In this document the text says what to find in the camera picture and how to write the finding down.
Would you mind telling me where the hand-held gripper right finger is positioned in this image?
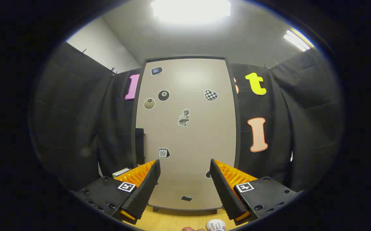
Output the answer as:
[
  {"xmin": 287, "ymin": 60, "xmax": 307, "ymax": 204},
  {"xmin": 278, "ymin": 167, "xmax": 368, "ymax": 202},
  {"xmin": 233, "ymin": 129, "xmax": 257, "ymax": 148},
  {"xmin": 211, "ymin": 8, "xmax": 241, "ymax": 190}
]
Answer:
[{"xmin": 210, "ymin": 158, "xmax": 305, "ymax": 227}]

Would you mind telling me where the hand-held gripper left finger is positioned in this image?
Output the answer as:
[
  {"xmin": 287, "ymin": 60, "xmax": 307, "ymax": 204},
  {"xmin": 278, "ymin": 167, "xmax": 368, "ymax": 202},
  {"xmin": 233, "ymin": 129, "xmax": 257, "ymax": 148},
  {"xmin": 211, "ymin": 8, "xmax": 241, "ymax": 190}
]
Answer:
[{"xmin": 71, "ymin": 159, "xmax": 161, "ymax": 225}]

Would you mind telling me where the white shoe with chevron stripes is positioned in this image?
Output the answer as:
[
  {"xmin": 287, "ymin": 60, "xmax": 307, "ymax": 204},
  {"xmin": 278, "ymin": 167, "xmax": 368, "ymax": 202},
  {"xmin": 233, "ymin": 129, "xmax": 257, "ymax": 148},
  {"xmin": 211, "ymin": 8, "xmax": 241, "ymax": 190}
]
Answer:
[{"xmin": 206, "ymin": 219, "xmax": 226, "ymax": 231}]

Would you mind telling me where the black cabinet door handle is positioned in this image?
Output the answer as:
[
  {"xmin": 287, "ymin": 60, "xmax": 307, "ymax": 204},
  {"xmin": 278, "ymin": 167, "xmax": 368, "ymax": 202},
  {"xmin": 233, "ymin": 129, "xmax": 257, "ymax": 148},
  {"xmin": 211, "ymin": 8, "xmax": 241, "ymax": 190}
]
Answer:
[{"xmin": 135, "ymin": 128, "xmax": 145, "ymax": 167}]

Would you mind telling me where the light grey shoe cabinet door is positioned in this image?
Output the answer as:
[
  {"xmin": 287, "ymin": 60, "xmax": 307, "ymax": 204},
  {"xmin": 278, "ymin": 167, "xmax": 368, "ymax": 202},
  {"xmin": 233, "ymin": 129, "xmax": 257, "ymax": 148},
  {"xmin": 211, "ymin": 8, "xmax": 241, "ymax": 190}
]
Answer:
[{"xmin": 135, "ymin": 58, "xmax": 238, "ymax": 210}]

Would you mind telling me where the dark grey shoe cabinet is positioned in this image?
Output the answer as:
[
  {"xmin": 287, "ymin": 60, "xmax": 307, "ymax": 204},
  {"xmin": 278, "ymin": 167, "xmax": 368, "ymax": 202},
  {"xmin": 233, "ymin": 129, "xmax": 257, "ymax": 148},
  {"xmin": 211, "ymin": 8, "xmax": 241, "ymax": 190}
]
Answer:
[{"xmin": 131, "ymin": 55, "xmax": 241, "ymax": 215}]

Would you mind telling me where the green and white book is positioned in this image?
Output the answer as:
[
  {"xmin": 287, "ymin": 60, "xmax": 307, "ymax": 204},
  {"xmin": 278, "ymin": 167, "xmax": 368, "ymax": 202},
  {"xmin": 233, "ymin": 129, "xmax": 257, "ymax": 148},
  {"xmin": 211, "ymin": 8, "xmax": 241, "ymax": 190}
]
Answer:
[{"xmin": 112, "ymin": 167, "xmax": 131, "ymax": 179}]

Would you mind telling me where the black backdrop cloth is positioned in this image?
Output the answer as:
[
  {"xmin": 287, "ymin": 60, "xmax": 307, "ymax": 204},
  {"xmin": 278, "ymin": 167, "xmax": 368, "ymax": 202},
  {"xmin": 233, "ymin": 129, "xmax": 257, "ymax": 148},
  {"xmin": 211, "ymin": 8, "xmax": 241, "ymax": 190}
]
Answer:
[{"xmin": 31, "ymin": 42, "xmax": 345, "ymax": 193}]

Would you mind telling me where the fluorescent tube ceiling light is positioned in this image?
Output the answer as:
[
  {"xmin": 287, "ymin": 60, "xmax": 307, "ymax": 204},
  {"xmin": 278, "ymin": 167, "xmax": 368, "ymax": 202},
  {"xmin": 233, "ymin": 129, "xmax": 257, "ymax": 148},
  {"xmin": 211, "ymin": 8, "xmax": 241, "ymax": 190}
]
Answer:
[{"xmin": 283, "ymin": 29, "xmax": 311, "ymax": 52}]

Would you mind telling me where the bright ceiling light panel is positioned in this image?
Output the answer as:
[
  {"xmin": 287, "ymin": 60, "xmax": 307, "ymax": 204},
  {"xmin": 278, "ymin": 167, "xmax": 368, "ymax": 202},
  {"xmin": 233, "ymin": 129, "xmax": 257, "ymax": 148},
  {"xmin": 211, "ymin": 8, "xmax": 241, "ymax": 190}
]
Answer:
[{"xmin": 150, "ymin": 0, "xmax": 231, "ymax": 23}]

